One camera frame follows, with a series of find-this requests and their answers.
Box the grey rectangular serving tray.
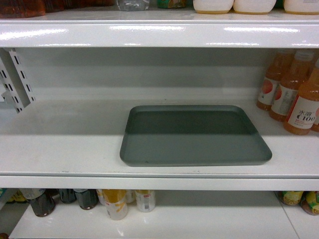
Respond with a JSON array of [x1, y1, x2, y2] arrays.
[[120, 105, 272, 167]]

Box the yellow drink bottle right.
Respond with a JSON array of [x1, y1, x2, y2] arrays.
[[135, 190, 156, 213]]

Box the yellow drink bottle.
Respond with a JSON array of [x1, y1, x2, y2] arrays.
[[102, 189, 128, 221], [135, 190, 156, 213]]

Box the yellow drink bottle front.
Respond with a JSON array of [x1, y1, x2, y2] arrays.
[[102, 189, 128, 221]]

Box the white metal shelf unit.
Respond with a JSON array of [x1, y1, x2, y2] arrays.
[[0, 5, 319, 239]]

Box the dark tea bottle right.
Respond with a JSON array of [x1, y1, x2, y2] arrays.
[[73, 189, 98, 210]]

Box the dark tea bottle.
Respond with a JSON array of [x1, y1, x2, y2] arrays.
[[58, 189, 76, 204], [73, 189, 98, 210], [20, 188, 55, 217]]

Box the orange juice bottle back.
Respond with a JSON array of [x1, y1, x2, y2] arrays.
[[256, 49, 295, 111]]

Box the orange juice bottle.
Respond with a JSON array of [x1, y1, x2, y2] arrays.
[[269, 49, 315, 121], [256, 49, 295, 111], [283, 62, 319, 135]]

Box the clear plastic bottle top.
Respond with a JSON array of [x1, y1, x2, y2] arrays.
[[116, 0, 150, 11]]

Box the dark tea bottle middle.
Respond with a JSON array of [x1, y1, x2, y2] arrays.
[[58, 189, 76, 204]]

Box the white jug left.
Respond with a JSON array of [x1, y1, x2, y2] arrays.
[[193, 0, 234, 14]]

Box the white jug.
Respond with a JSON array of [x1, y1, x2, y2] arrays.
[[193, 0, 234, 14], [233, 0, 276, 14], [284, 0, 319, 15]]

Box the white jug middle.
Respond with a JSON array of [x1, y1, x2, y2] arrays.
[[233, 0, 276, 14]]

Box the orange juice bottle front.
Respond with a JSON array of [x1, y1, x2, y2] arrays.
[[283, 62, 319, 135]]

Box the dark tea bottle left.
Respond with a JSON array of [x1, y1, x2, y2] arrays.
[[20, 188, 55, 217]]

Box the orange juice bottle middle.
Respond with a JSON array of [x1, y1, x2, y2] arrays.
[[269, 49, 315, 121]]

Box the green label bottle lower right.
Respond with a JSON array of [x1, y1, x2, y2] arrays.
[[301, 191, 319, 216]]

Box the white jug right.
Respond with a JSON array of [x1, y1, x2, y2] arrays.
[[284, 0, 319, 15]]

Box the white slotted shelf bracket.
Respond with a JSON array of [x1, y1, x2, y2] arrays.
[[6, 48, 36, 103]]

